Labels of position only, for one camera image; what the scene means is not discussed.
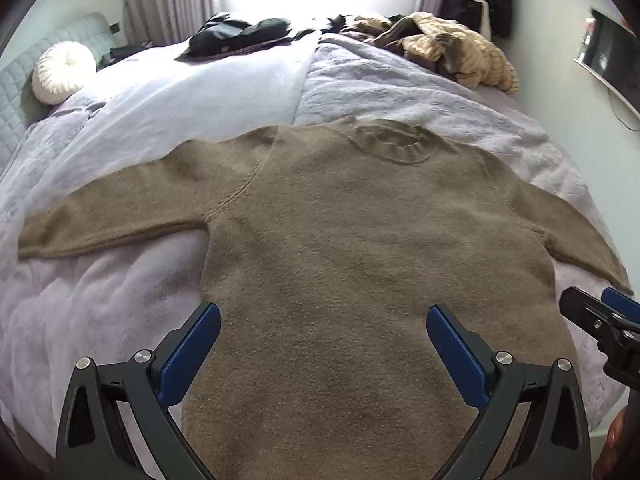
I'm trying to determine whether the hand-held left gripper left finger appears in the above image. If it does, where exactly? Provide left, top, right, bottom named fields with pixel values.
left=55, top=301, right=222, bottom=480

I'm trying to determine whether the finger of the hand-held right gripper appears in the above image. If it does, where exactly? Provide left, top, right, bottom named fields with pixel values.
left=601, top=287, right=640, bottom=317
left=559, top=286, right=640, bottom=391

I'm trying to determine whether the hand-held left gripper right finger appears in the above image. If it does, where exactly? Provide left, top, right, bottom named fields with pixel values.
left=426, top=304, right=593, bottom=480

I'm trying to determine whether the brown knit sweater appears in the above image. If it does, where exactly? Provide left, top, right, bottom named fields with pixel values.
left=17, top=116, right=635, bottom=480

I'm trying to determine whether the beige brown clothes pile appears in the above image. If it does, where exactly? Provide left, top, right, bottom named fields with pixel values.
left=402, top=11, right=518, bottom=95

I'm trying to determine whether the person's right hand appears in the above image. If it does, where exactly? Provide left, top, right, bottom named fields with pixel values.
left=596, top=405, right=632, bottom=480

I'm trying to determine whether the smooth lilac fleece blanket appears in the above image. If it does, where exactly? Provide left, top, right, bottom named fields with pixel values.
left=0, top=30, right=326, bottom=461

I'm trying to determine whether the embossed lilac blanket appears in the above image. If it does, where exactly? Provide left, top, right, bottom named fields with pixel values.
left=295, top=40, right=631, bottom=431

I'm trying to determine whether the dark folded clothing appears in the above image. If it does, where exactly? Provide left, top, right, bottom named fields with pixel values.
left=97, top=45, right=151, bottom=71

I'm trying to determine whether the white round pillow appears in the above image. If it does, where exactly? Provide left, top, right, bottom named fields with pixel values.
left=32, top=42, right=97, bottom=106

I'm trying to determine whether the grey quilted headboard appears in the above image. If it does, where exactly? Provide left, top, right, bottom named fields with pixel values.
left=0, top=11, right=108, bottom=161

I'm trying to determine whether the black jacket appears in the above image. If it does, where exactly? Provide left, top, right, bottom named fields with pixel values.
left=175, top=11, right=293, bottom=61

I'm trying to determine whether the dark brown garment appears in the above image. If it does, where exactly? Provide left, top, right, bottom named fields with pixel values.
left=340, top=14, right=426, bottom=51

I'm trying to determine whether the small black garment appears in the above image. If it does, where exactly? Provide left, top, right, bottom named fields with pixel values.
left=295, top=14, right=351, bottom=41

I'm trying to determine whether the television cable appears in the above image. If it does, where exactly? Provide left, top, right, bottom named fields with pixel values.
left=607, top=92, right=640, bottom=132

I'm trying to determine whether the wall television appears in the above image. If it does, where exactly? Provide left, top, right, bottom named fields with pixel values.
left=572, top=6, right=640, bottom=131

